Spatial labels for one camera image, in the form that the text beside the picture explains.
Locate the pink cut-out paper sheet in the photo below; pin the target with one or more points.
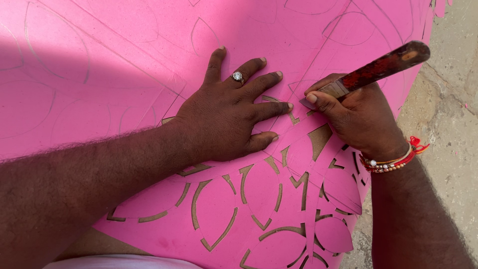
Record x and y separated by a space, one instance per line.
149 56

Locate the white garment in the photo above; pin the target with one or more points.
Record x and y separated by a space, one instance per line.
123 262

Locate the person's right hand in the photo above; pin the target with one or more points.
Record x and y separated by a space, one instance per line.
354 119

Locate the person's left hand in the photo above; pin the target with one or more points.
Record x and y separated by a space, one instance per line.
220 119

